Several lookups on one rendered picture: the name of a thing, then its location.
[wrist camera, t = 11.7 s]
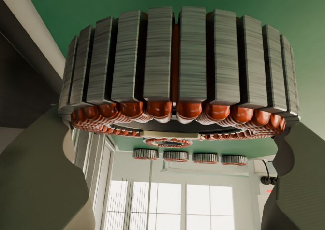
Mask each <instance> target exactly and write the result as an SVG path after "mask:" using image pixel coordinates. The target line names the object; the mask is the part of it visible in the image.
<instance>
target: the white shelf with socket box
mask: <svg viewBox="0 0 325 230"><path fill-rule="evenodd" d="M247 161H248V173H249V184H250V194H251V209H252V219H253V230H261V222H262V215H263V208H264V205H265V203H266V201H267V199H268V197H269V195H270V193H271V191H272V189H273V187H274V185H275V184H276V182H277V180H278V178H279V177H278V175H276V174H269V171H268V168H267V165H266V162H267V159H264V158H250V159H247Z"/></svg>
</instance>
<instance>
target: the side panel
mask: <svg viewBox="0 0 325 230"><path fill-rule="evenodd" d="M95 134H98V133H95ZM99 135H100V140H99V146H98V152H97V158H96V164H95V170H94V176H93V182H92V188H91V195H90V200H91V204H92V208H93V212H94V217H95V221H96V226H95V230H105V226H106V219H107V211H108V204H109V196H110V189H111V182H112V174H113V167H114V159H115V151H116V144H115V142H114V140H113V139H112V137H111V135H106V134H99Z"/></svg>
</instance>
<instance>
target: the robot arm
mask: <svg viewBox="0 0 325 230"><path fill-rule="evenodd" d="M58 106H59V103H58V104H56V105H55V106H53V107H52V108H51V109H49V110H48V111H47V112H46V113H44V114H43V115H42V116H41V117H39V118H38V119H37V120H36V121H34V122H33V123H32V124H31V125H29V126H28V127H27V128H26V129H24V130H23V131H22V132H21V133H20V134H19V135H18V136H17V137H16V138H15V139H14V140H13V141H12V142H11V143H10V144H9V145H8V146H7V147H6V148H5V149H4V151H3V152H2V153H1V154H0V230H95V226H96V221H95V217H94V212H93V208H92V204H91V200H90V195H89V190H88V186H87V183H86V180H85V176H84V172H83V170H82V169H81V168H79V167H77V166H75V165H74V164H73V160H74V158H75V151H74V146H73V142H72V138H71V130H74V127H73V126H72V123H71V122H70V121H68V120H65V119H63V118H62V117H61V116H59V115H58ZM271 138H272V139H274V142H275V143H276V145H277V148H278V151H277V153H276V155H275V157H274V159H273V161H272V164H273V167H274V168H275V170H276V172H277V174H278V177H279V178H278V180H277V182H276V184H275V185H274V187H273V189H272V191H271V193H270V195H269V197H268V199H267V201H266V203H265V205H264V208H263V215H262V222H261V230H325V140H323V139H322V138H321V137H320V136H318V135H317V134H316V133H314V132H313V131H312V130H311V129H309V128H308V127H307V126H305V125H304V124H303V123H302V122H299V123H298V124H296V125H294V126H292V127H289V128H285V129H284V132H283V133H281V134H280V135H276V136H273V137H271Z"/></svg>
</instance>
